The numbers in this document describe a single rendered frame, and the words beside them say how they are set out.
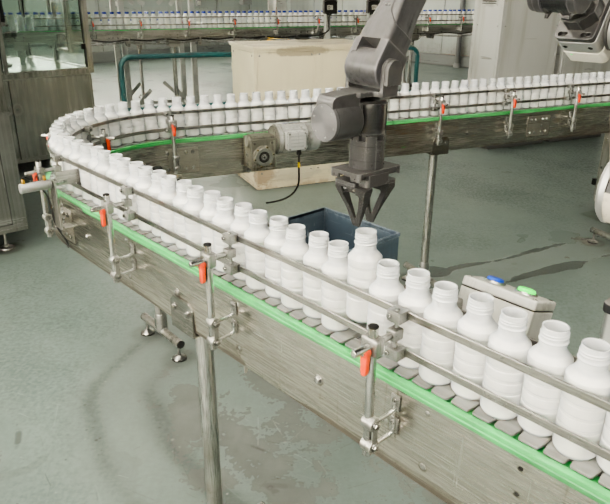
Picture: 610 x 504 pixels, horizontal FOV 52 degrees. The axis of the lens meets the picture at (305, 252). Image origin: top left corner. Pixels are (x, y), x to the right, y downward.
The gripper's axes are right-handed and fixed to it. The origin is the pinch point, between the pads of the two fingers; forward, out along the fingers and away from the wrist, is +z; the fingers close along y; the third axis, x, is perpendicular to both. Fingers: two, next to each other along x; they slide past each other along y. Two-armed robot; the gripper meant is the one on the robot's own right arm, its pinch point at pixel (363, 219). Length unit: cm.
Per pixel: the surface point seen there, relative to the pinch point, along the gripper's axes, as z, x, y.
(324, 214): 29, -68, -58
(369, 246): 4.4, 1.8, 0.1
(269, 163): 33, -142, -95
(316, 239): 6.6, -10.6, 0.6
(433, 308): 9.6, 17.0, 1.8
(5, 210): 93, -338, -40
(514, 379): 15.3, 31.6, 1.5
